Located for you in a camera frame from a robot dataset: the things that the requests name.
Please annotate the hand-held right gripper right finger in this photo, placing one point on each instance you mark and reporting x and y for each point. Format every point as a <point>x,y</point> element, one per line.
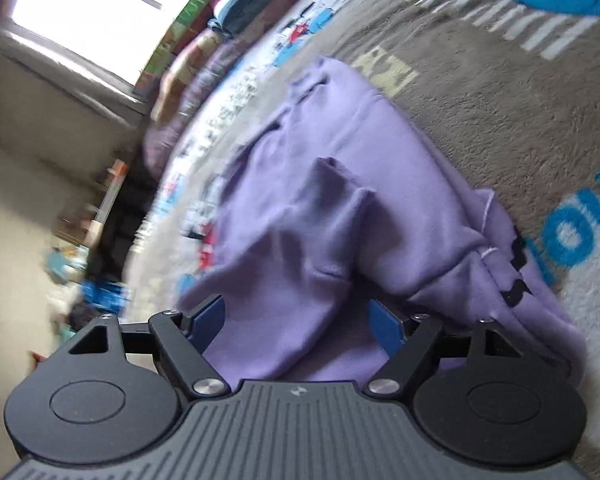
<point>382,325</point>

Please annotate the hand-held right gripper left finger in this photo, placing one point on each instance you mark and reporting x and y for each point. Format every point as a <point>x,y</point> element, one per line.
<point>207,322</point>

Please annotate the purple hoodie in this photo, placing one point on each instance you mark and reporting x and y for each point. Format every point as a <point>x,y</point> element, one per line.
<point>370,185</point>

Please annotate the blue plastic thing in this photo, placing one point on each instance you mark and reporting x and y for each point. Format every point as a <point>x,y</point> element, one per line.
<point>105,294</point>

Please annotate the grey printed blanket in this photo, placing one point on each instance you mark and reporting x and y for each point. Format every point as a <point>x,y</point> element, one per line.
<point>505,110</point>

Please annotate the cartoon print quilt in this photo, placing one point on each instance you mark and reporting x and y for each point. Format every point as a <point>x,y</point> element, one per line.
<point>185,70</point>

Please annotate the grey window sill cover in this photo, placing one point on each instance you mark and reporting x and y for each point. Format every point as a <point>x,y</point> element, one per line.
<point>70,75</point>

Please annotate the colourful alphabet play mat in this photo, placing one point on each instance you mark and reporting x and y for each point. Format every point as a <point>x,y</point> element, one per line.
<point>180,25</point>

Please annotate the wooden framed window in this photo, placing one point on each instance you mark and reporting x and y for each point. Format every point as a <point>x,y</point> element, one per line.
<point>90,10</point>

